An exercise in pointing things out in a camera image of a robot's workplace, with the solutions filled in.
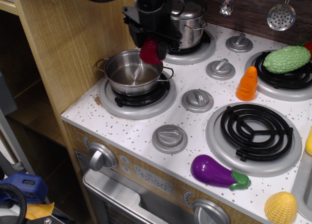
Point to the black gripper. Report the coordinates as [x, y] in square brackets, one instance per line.
[156, 24]

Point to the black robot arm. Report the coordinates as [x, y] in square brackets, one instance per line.
[152, 5]

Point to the small steel pan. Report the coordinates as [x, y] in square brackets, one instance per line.
[129, 75]

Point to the grey stove knob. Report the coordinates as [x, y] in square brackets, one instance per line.
[239, 44]
[220, 70]
[197, 101]
[169, 139]

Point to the grey stove knob back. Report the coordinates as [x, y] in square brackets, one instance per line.
[239, 44]

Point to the grey stove knob front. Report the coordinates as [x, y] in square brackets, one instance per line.
[169, 139]

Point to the steel pot with lid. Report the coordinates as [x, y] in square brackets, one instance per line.
[187, 17]

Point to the back left burner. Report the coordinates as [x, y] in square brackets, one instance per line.
[204, 50]

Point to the burner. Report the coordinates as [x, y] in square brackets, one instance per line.
[139, 107]
[253, 139]
[294, 86]
[204, 50]

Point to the front left burner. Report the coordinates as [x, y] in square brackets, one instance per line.
[139, 107]

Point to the hanging steel utensil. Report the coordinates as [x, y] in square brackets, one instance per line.
[226, 7]

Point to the wooden shelf cabinet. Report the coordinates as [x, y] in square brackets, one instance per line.
[47, 52]

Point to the orange toy carrot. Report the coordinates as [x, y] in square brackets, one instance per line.
[246, 90]

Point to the left oven dial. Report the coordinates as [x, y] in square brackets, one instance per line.
[101, 157]

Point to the oven dial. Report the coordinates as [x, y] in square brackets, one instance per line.
[101, 157]
[207, 212]

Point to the hanging steel skimmer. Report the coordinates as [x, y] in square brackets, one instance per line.
[281, 17]

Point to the green toy bitter gourd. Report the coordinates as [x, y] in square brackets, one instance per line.
[287, 59]

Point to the purple toy eggplant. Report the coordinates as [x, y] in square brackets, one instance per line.
[208, 171]

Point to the front right burner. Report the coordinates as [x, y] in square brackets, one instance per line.
[253, 139]

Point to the back right burner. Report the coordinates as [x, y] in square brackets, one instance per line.
[294, 86]

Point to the red toy pepper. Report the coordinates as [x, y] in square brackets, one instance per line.
[306, 44]

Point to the right oven dial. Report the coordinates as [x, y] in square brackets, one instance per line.
[207, 212]

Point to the yellow toy at right edge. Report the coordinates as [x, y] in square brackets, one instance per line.
[308, 144]

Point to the blue device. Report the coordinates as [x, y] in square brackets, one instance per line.
[33, 187]

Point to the orange tape piece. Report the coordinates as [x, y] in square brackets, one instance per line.
[36, 211]

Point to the grey toy sink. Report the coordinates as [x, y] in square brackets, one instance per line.
[302, 187]

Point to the yellow toy corn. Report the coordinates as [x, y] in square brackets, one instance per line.
[281, 208]

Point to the grey oven door handle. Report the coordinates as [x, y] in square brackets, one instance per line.
[120, 196]

